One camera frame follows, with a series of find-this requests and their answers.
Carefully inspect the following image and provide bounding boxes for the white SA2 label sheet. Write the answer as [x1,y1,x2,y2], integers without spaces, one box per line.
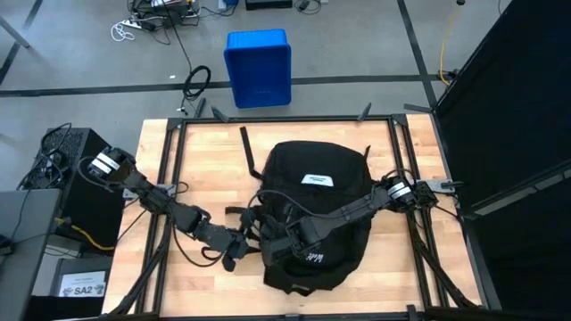
[57,270,108,299]

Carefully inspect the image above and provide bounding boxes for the black computer tower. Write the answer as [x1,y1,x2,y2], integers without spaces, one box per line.
[33,128,134,251]

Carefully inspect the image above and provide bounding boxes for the black metal table frame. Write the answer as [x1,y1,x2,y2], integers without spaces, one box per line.
[102,97,492,321]

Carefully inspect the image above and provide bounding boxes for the blue plastic bin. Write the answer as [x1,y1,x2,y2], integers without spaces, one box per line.
[223,29,293,110]

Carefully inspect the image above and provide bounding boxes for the black cable bundle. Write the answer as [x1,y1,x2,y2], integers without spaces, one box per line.
[17,123,75,191]

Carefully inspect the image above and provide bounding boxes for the black coiled cable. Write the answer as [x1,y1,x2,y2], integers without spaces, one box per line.
[180,65,212,112]

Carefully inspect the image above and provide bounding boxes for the long yellow cable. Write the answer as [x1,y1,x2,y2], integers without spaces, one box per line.
[439,4,460,86]

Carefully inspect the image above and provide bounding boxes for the white coiled cable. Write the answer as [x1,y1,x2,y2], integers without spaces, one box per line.
[110,21,136,43]

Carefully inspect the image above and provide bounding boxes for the black adapter and cable cluster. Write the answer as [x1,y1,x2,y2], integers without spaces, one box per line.
[128,0,202,29]

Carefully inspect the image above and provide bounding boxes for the black backpack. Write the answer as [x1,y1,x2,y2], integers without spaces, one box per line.
[225,127,376,296]

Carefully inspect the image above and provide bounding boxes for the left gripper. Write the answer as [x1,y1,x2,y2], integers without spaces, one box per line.
[194,218,264,272]

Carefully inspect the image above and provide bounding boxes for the short yellow cable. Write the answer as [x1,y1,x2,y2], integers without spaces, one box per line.
[55,217,116,251]

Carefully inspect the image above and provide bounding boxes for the dark fabric partition screen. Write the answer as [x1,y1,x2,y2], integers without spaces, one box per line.
[434,0,571,321]

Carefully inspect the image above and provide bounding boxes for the black flat device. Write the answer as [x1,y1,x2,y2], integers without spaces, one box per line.
[244,0,294,11]

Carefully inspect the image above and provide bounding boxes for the grey metal crossbar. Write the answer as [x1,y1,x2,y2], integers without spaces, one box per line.
[463,162,571,220]

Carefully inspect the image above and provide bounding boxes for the grey metal bar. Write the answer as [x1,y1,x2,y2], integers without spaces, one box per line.
[0,16,31,49]

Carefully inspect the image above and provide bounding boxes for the black box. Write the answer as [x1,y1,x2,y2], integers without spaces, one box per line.
[48,257,112,321]

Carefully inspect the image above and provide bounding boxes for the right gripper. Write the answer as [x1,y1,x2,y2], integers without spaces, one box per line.
[261,218,327,268]

